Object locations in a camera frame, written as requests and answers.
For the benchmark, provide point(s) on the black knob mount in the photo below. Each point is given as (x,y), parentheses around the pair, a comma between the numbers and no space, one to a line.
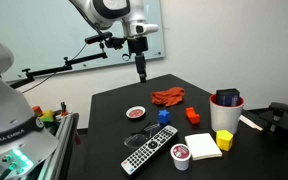
(279,108)

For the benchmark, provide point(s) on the orange cloth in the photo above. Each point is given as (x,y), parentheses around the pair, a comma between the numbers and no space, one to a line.
(167,96)

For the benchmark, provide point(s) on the white notepad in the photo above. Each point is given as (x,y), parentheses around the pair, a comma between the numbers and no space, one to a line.
(202,146)

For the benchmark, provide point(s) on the black and orange clamp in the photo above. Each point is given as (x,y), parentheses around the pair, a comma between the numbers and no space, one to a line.
(63,108)

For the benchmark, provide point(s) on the glass whiteboard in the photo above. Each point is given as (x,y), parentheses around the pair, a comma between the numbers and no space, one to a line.
(50,33)

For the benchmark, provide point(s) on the white coffee pod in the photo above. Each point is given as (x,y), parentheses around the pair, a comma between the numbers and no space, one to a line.
(180,158)

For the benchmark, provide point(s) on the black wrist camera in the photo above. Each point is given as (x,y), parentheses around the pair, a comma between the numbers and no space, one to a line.
(115,43)

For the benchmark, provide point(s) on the blue star block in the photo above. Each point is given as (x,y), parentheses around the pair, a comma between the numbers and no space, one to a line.
(164,118)

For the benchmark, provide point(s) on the white cup with red inside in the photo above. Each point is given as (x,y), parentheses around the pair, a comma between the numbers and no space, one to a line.
(225,120)

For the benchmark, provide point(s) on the red frame clip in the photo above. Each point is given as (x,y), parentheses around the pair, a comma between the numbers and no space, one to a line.
(77,139)

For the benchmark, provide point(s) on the aluminium rail frame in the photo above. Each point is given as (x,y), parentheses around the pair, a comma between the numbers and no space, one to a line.
(62,140)

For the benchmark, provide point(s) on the black stereo camera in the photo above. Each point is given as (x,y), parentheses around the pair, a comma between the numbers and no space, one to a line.
(99,37)

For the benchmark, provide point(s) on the black glasses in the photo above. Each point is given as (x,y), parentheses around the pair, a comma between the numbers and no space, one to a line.
(132,140)

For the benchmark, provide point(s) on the small red and white plate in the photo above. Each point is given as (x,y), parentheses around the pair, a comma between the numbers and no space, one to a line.
(135,112)

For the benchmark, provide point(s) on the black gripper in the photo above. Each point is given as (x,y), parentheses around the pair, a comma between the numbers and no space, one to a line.
(138,45)

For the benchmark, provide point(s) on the yellow pentagon block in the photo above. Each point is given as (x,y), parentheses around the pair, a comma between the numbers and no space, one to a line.
(224,140)

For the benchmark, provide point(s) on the orange plastic block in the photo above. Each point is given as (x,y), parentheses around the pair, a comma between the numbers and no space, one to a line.
(193,117)

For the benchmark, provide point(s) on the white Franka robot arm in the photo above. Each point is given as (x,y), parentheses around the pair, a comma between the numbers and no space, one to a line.
(4,110)

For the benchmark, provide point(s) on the grey remote control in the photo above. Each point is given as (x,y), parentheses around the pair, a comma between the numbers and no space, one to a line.
(149,150)

